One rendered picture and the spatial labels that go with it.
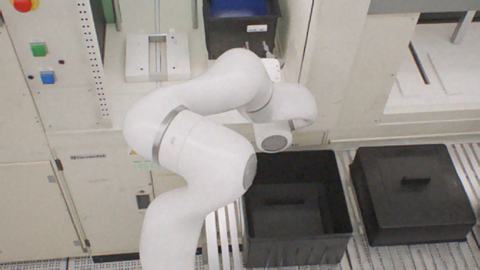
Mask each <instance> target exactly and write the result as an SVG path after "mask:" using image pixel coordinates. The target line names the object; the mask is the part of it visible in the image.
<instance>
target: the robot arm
mask: <svg viewBox="0 0 480 270"><path fill-rule="evenodd" d="M261 51H262V56H263V58H262V59H260V58H259V57H258V56H257V55H256V54H255V53H253V52H252V51H249V43H248V42H247V41H246V46H244V48H243V49H241V48H235V49H230V50H228V51H226V52H224V53H223V54H222V55H221V56H220V57H219V58H218V59H217V60H216V61H215V62H214V63H213V64H212V65H211V66H210V67H209V68H208V69H207V70H205V71H204V72H202V73H201V74H199V75H196V76H195V77H194V78H192V79H189V80H187V81H183V82H179V83H176V84H169V85H166V86H161V87H159V88H157V89H155V90H153V91H150V92H148V93H146V94H144V95H143V96H140V97H139V98H138V99H137V100H136V101H135V102H134V103H133V104H132V105H131V106H130V107H129V108H128V109H127V110H126V113H125V116H124V119H123V121H122V132H123V137H124V140H125V142H126V145H127V146H128V147H129V148H130V149H132V150H133V151H134V152H136V153H137V154H138V155H139V156H140V157H143V158H145V159H147V160H149V161H151V162H154V163H155V164H158V165H159V166H162V167H163V168H165V169H168V170H169V171H172V172H174V173H177V174H179V175H181V176H183V177H184V179H185V180H186V181H187V183H188V185H187V186H183V187H179V188H176V189H171V191H167V192H165V193H162V194H160V195H159V196H157V197H156V198H155V199H154V201H153V202H151V203H150V205H149V207H148V209H147V210H146V214H145V217H144V224H142V228H141V236H140V243H139V256H140V262H141V267H142V270H195V269H194V259H195V253H196V248H197V243H198V242H199V237H200V235H201V229H202V226H203V224H204V219H205V218H206V216H207V215H209V214H211V213H213V211H216V210H217V209H220V208H223V207H225V206H227V205H229V204H232V203H233V202H234V201H235V200H237V199H238V198H239V197H240V196H241V195H242V194H244V193H245V192H246V191H247V189H248V188H249V187H250V186H251V183H252V181H253V179H254V177H255V175H256V170H257V162H258V161H257V157H256V152H255V150H254V149H253V147H252V145H251V143H250V142H249V141H248V140H247V139H246V138H245V137H243V136H242V135H240V134H239V133H238V132H236V131H234V130H232V129H230V128H227V127H225V126H223V125H221V124H218V123H216V122H215V121H213V120H211V119H208V118H206V117H205V116H211V115H214V114H221V113H224V112H228V111H230V110H234V109H236V110H237V111H238V112H239V113H240V114H241V116H242V117H244V118H245V119H246V120H248V121H250V123H252V124H253V129H254V133H255V137H256V145H257V147H258V148H259V149H260V150H261V151H264V152H269V153H274V152H279V151H283V150H284V149H286V148H287V147H288V146H290V144H291V142H292V135H291V132H292V131H293V130H295V129H300V128H304V127H306V126H310V125H312V124H314V123H315V121H316V120H317V118H318V109H317V105H316V101H315V98H314V96H313V94H312V93H311V92H310V91H309V90H308V89H307V88H306V87H305V86H303V85H301V84H296V83H288V82H281V70H282V68H283V67H284V62H285V61H284V60H283V59H278V57H275V56H274V55H272V53H271V52H270V51H269V47H268V46H267V45H265V41H262V45H261Z"/></svg>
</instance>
